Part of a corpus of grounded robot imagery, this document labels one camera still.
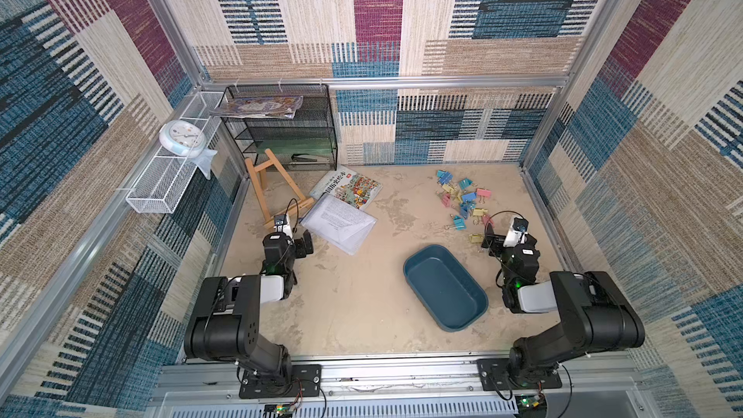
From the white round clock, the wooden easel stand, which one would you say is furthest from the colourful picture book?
the white round clock

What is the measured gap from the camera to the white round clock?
74cm

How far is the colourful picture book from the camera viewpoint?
1.13m

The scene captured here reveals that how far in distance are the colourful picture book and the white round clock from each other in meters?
0.45
